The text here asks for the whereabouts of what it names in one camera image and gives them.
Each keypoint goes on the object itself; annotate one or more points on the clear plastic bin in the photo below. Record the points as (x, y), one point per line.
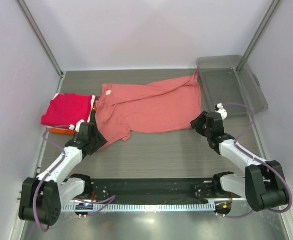
(227, 80)

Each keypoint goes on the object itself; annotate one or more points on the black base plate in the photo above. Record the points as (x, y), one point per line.
(154, 191)

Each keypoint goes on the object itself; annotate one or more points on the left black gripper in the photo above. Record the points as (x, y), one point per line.
(100, 141)

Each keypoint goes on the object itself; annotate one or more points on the magenta folded t shirt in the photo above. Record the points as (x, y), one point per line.
(66, 109)

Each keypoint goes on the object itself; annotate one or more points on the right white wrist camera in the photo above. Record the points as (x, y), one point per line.
(219, 108)

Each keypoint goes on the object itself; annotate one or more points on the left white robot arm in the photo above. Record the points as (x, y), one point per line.
(43, 197)

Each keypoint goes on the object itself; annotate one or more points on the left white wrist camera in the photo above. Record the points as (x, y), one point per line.
(76, 125)

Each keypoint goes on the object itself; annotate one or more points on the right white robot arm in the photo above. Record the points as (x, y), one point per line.
(264, 186)

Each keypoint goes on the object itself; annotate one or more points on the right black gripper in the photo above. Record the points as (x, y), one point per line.
(197, 123)

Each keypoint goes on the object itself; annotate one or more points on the slotted white cable duct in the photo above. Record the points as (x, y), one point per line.
(127, 208)

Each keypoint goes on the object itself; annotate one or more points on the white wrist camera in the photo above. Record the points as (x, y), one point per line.
(219, 108)
(76, 125)

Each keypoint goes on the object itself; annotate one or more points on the green folded t shirt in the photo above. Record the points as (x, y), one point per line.
(93, 117)

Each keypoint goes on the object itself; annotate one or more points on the salmon pink t shirt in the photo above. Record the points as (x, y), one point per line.
(159, 107)

